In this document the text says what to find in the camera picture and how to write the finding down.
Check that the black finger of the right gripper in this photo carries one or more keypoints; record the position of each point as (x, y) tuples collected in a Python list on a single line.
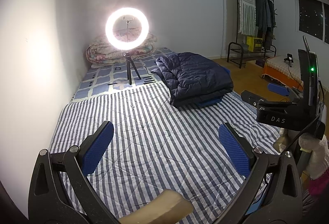
[(278, 89)]

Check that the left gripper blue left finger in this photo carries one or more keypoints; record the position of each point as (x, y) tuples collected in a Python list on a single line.
[(48, 201)]

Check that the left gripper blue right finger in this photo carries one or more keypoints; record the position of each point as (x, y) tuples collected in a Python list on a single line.
[(272, 191)]

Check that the navy quilted puffer jacket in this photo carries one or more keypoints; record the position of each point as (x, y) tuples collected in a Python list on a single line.
[(192, 78)]

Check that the blue and white garment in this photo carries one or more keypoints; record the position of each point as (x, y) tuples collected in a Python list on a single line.
[(209, 102)]

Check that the black clothes rack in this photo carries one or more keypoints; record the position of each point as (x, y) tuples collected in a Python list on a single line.
[(237, 51)]

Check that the dark hanging clothes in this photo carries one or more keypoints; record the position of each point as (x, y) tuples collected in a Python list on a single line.
[(265, 21)]

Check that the white gloved right hand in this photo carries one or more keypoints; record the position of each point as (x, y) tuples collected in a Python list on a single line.
[(318, 162)]

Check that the orange covered small bed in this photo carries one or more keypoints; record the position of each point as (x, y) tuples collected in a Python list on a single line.
[(279, 70)]

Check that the yellow black box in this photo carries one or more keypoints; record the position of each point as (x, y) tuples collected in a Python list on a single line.
[(254, 44)]

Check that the window with dark panes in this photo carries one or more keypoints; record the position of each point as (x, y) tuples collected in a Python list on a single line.
[(313, 18)]

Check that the striped hanging towel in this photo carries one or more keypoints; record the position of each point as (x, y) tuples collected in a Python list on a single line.
[(247, 17)]

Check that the blue white striped quilt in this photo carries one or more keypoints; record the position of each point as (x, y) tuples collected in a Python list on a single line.
[(157, 147)]

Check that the floral folded comforter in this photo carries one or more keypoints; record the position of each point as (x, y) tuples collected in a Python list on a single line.
[(101, 53)]

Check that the black mini tripod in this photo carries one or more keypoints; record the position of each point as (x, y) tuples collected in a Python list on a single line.
[(130, 64)]

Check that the beige handle trigger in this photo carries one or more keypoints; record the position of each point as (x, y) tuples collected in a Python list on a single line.
[(168, 207)]

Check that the white ring light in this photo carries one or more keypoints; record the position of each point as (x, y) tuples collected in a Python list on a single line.
[(128, 15)]

